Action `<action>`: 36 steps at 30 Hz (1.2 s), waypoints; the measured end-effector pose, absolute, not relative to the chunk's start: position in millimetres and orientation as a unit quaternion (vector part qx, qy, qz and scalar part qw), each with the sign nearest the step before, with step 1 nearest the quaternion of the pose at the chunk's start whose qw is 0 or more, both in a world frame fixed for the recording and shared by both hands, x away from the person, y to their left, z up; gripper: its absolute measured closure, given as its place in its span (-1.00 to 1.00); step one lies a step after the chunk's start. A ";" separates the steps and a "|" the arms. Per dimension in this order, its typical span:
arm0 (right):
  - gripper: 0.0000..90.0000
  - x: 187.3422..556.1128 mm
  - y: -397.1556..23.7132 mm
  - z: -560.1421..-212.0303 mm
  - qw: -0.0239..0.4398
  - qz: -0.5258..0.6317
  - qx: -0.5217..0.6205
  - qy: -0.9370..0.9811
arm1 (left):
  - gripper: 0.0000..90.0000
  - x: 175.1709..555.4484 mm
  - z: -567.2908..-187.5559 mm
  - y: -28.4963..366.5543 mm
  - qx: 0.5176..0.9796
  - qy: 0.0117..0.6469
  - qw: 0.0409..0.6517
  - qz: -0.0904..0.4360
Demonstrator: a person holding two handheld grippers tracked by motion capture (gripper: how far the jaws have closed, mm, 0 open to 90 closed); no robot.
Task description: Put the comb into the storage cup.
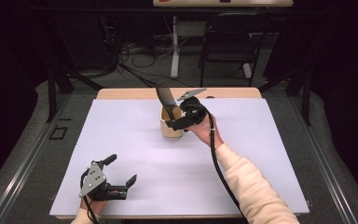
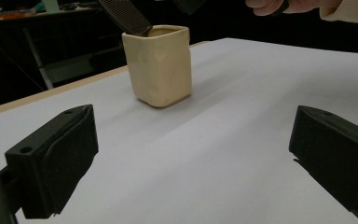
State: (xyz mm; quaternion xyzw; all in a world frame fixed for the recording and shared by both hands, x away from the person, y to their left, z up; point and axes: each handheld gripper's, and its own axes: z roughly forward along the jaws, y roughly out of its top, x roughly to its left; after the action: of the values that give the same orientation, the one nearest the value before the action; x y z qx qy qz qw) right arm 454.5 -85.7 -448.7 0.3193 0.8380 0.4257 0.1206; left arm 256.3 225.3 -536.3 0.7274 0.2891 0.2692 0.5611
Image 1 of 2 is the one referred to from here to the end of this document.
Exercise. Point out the person's right hand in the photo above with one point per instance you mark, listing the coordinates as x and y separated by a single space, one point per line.
205 132

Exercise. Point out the wooden table with white legs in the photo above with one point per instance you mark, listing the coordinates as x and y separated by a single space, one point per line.
175 46

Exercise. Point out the black folding chair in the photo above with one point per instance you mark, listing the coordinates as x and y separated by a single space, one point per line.
230 43

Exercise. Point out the white table mat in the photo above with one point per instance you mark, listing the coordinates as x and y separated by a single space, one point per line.
167 174

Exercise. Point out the person's left hand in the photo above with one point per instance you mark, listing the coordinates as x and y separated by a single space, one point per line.
90 204

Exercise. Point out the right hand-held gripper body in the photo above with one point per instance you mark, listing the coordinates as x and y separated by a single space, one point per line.
194 110

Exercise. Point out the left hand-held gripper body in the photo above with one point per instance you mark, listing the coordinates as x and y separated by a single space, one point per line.
93 182

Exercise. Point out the black metal stand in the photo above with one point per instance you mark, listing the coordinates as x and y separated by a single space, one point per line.
56 90
301 90

